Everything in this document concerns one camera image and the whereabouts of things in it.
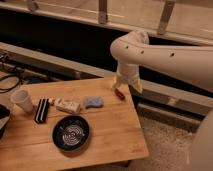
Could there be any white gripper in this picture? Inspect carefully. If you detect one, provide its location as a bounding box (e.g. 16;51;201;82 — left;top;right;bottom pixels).
112;71;143;93

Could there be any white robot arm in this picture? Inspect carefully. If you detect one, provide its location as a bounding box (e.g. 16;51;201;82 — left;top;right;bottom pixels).
110;30;213;171

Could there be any small red object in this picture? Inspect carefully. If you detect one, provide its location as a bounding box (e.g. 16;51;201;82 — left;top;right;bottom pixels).
115;89;125;100

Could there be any black striped block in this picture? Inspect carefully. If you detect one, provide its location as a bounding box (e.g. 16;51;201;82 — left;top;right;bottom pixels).
34;99;49;124

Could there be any white paper cup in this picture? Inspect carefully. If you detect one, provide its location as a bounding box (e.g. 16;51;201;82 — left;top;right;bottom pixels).
10;89;33;113

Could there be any dark object at left edge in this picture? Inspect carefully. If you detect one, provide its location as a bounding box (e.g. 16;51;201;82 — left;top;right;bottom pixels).
0;104;10;139

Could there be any black cable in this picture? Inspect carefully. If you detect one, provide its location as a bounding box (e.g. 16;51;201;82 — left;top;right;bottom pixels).
0;53;24;94

